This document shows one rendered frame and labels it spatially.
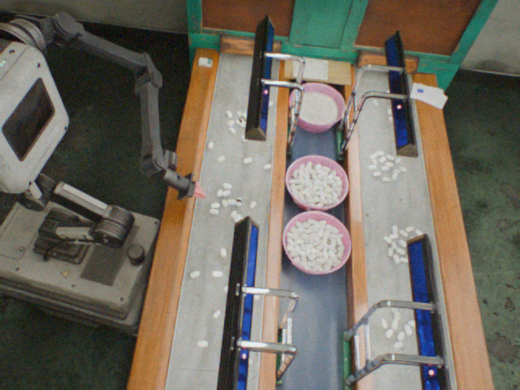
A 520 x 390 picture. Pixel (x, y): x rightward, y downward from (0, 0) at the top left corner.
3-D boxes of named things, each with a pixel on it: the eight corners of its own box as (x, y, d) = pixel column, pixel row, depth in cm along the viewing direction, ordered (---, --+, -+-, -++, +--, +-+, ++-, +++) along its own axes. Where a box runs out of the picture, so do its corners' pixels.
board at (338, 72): (283, 78, 224) (283, 76, 223) (284, 57, 232) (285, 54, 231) (350, 85, 225) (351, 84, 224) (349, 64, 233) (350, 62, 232)
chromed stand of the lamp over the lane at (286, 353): (226, 381, 158) (230, 351, 120) (231, 323, 168) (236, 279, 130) (281, 386, 159) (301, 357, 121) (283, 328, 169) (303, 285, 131)
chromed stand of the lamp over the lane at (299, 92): (249, 155, 209) (256, 84, 171) (252, 121, 219) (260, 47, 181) (290, 159, 210) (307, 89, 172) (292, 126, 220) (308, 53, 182)
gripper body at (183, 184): (196, 174, 176) (180, 165, 172) (191, 196, 171) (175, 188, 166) (185, 179, 180) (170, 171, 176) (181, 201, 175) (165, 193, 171)
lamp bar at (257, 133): (244, 140, 167) (244, 127, 161) (256, 28, 200) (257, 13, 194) (266, 142, 167) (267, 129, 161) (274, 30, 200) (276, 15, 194)
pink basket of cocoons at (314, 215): (278, 279, 179) (281, 269, 171) (281, 218, 193) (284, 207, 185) (346, 285, 180) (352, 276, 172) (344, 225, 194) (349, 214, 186)
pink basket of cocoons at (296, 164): (294, 225, 192) (298, 214, 184) (275, 174, 205) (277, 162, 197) (353, 211, 198) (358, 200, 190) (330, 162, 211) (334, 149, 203)
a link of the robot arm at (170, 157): (139, 171, 165) (155, 162, 161) (144, 148, 172) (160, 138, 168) (163, 188, 173) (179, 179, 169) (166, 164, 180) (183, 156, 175)
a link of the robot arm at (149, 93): (132, 80, 182) (152, 67, 177) (144, 86, 186) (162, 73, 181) (136, 175, 164) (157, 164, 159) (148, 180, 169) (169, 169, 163)
